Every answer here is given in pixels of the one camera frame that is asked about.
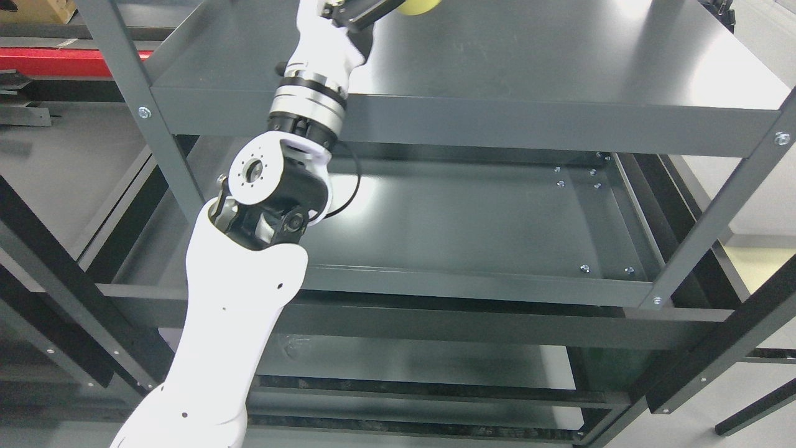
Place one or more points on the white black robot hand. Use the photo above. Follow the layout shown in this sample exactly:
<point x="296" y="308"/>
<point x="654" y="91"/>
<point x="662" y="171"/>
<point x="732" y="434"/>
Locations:
<point x="335" y="38"/>

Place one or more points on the yellow plastic cup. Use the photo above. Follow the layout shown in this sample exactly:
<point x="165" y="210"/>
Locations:
<point x="417" y="7"/>

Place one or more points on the dark grey metal shelf rack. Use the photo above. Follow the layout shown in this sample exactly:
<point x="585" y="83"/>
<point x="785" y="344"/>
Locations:
<point x="522" y="244"/>

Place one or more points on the red metal beam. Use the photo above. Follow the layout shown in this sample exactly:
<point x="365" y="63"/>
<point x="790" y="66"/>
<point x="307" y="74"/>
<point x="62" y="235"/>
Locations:
<point x="51" y="62"/>

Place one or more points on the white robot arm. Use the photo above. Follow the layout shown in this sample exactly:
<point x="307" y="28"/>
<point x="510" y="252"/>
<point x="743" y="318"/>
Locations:
<point x="245" y="263"/>

